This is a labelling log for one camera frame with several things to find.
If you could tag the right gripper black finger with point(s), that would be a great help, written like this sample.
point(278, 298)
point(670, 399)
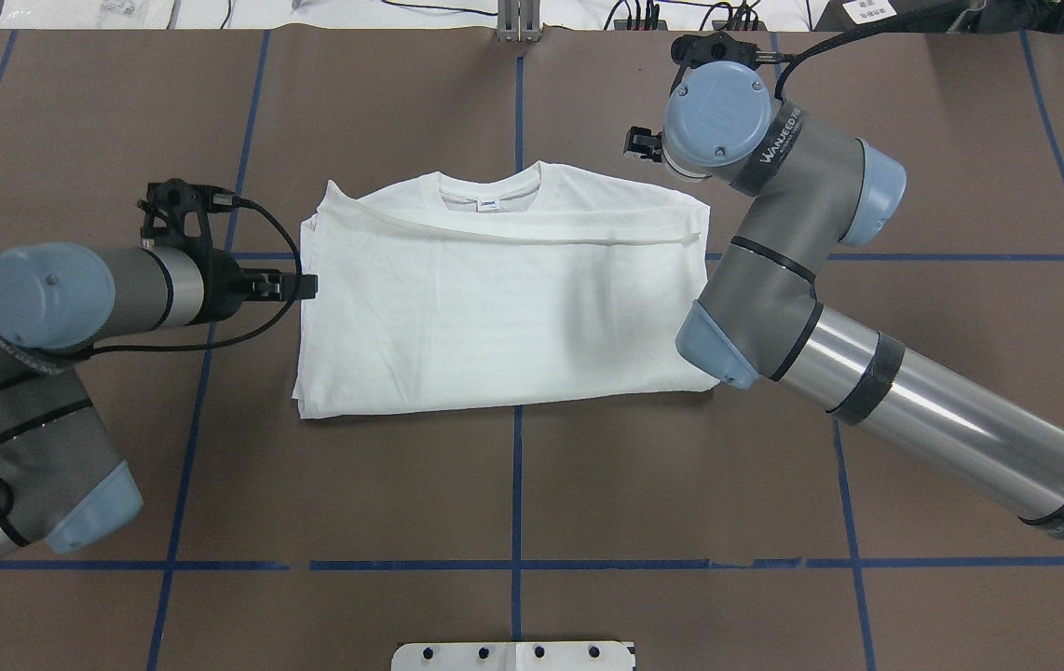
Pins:
point(644, 143)

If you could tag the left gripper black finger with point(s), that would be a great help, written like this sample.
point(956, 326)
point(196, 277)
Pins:
point(271, 285)

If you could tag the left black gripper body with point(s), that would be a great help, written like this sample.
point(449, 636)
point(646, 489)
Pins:
point(225, 280)

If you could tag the white long-sleeve printed shirt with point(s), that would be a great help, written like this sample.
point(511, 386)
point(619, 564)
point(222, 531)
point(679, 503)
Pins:
point(554, 284)

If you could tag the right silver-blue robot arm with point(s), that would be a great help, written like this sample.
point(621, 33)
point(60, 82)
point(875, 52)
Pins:
point(814, 187)

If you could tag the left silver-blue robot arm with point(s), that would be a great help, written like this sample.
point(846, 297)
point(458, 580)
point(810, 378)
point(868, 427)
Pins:
point(62, 481)

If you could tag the black box white label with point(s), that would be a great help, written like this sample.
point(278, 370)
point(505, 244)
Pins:
point(840, 16)

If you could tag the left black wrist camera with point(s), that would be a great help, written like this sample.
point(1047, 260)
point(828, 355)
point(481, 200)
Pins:
point(176, 215)

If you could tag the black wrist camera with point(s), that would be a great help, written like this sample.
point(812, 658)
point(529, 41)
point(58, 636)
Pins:
point(691, 51)
point(176, 215)

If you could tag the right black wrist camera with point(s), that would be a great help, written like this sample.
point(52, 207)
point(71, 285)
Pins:
point(691, 51)

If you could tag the aluminium frame post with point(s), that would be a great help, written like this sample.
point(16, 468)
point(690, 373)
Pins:
point(519, 21)

